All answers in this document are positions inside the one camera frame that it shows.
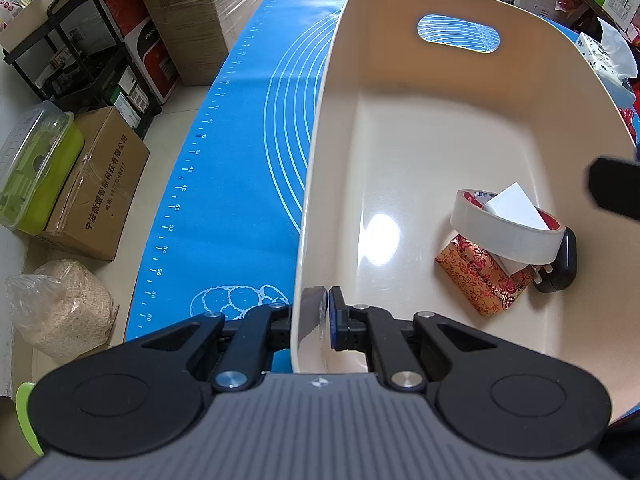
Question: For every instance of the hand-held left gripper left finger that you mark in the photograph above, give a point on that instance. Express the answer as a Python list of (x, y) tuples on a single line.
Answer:
[(277, 321)]

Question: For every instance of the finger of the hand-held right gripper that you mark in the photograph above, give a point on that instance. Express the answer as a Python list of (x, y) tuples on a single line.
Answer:
[(617, 187)]

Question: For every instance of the green container with clear lid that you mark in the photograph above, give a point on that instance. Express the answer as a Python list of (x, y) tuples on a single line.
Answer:
[(45, 175)]

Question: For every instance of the large wrapped cardboard box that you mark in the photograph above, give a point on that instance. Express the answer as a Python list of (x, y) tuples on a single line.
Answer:
[(200, 20)]

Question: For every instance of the black charger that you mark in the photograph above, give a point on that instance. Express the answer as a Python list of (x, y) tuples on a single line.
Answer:
[(562, 260)]

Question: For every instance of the blue silicone mat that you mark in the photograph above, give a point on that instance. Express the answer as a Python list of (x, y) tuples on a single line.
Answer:
[(240, 160)]

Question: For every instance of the green plastic piece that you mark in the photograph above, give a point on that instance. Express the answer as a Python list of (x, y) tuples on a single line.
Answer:
[(27, 410)]

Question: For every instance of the brown printed cardboard box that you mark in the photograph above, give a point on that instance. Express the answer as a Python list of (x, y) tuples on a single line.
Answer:
[(95, 195)]

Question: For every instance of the tissue box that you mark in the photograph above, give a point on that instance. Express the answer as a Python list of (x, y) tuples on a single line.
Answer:
[(592, 52)]

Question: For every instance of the clear bag of grain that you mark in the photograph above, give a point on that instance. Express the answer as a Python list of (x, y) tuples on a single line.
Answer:
[(65, 310)]

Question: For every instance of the beige open box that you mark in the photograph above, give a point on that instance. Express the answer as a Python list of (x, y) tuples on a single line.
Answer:
[(30, 20)]

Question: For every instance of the beige plastic basket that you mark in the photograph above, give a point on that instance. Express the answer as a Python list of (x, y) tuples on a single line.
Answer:
[(425, 135)]

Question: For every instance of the red and white box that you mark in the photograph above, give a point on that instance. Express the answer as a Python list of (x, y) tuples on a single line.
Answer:
[(160, 70)]

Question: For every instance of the red patterned gift box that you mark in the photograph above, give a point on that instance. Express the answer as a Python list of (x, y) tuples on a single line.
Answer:
[(475, 280)]

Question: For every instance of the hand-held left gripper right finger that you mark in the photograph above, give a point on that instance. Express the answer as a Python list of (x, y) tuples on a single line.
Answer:
[(336, 320)]

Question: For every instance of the black metal rack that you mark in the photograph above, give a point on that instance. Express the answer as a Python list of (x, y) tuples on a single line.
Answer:
[(30, 60)]

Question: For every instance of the white block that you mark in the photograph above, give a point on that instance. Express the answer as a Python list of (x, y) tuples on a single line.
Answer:
[(515, 205)]

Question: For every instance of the clear tape roll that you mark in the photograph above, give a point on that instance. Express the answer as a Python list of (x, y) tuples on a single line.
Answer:
[(500, 241)]

